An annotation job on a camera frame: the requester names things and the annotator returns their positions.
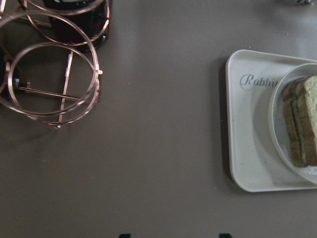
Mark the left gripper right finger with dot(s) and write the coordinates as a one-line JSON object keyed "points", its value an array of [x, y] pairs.
{"points": [[225, 235]]}

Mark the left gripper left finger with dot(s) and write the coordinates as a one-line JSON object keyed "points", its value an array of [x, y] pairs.
{"points": [[124, 236]]}

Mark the white round plate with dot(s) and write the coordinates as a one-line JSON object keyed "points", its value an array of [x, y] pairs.
{"points": [[277, 125]]}

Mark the bread slice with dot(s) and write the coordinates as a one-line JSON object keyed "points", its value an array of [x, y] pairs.
{"points": [[307, 104], [292, 121]]}

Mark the beige serving tray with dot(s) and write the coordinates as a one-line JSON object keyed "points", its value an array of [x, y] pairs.
{"points": [[255, 165]]}

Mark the bottle in rack middle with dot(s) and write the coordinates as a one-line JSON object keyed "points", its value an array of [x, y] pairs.
{"points": [[91, 16]]}

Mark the copper wire bottle rack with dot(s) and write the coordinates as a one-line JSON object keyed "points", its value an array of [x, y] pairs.
{"points": [[48, 82]]}

